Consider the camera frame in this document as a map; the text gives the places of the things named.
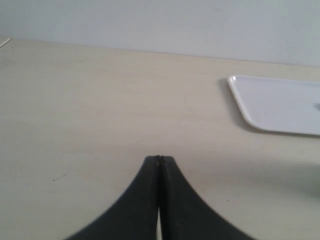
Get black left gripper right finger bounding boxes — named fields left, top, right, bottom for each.
left=158, top=156, right=253, bottom=240

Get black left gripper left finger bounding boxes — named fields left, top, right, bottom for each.
left=68, top=155, right=160, bottom=240

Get white rectangular tray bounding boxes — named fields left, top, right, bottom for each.
left=227, top=75, right=320, bottom=136

